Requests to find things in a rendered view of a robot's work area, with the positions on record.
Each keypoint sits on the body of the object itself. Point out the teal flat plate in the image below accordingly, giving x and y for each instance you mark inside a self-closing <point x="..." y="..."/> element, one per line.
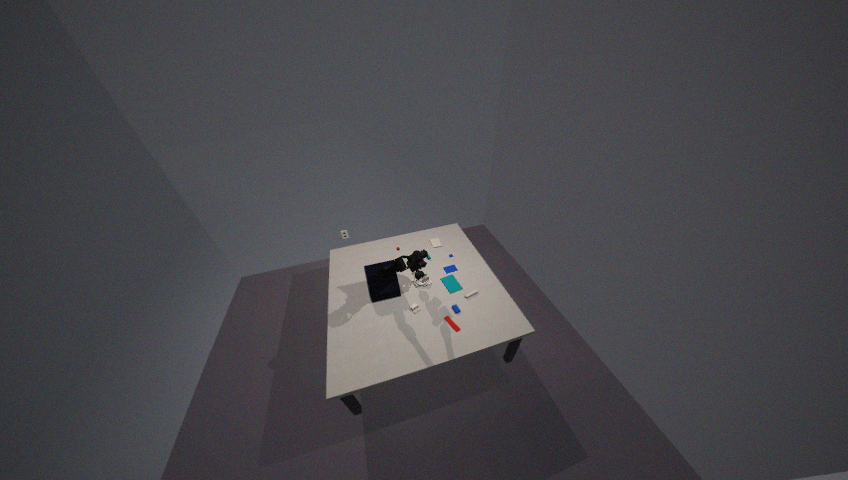
<point x="451" y="284"/>

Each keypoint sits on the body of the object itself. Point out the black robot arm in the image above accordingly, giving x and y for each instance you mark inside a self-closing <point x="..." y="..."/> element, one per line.
<point x="399" y="265"/>

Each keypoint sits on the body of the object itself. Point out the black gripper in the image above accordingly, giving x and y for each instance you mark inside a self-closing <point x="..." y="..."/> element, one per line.
<point x="415" y="267"/>

